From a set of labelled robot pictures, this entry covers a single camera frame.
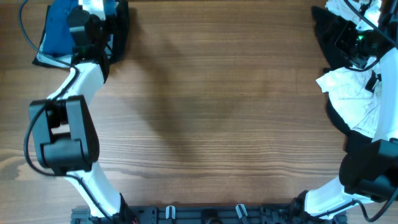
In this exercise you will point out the black folded garment under jeans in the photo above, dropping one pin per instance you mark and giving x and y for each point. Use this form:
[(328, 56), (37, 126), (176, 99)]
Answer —
[(114, 51)]

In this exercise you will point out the black garment on right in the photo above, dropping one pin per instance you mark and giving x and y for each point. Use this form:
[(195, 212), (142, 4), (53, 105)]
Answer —
[(378, 42)]

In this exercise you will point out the white crumpled garment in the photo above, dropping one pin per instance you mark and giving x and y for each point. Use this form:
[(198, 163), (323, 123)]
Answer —
[(355, 93)]

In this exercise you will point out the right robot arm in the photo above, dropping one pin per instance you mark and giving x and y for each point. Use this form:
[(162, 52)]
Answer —
[(368, 173)]

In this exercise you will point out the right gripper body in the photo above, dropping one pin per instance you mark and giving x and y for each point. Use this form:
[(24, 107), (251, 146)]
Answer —
[(359, 44)]

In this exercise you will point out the dark blue polo shirt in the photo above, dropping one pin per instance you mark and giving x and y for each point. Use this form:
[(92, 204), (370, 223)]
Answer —
[(71, 30)]

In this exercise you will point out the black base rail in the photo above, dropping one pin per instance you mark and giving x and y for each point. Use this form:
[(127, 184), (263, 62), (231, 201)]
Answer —
[(264, 214)]

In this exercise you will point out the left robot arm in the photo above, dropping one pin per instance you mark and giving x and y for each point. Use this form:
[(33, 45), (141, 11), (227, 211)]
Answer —
[(66, 142)]

